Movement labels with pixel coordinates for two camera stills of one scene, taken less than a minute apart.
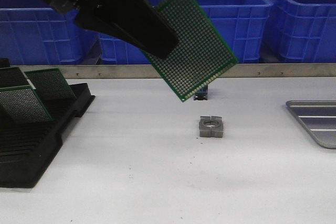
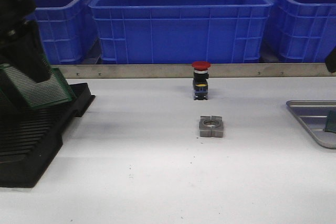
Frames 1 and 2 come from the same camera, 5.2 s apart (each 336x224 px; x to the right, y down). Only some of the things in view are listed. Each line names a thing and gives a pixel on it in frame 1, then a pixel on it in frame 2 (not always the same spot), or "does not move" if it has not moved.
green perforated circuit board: x=201 y=54 → x=331 y=125
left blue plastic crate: x=33 y=32 does not move
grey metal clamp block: x=211 y=126 does not move
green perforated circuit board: x=22 y=104 → x=37 y=94
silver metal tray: x=319 y=117 does not move
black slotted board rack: x=26 y=149 does not move
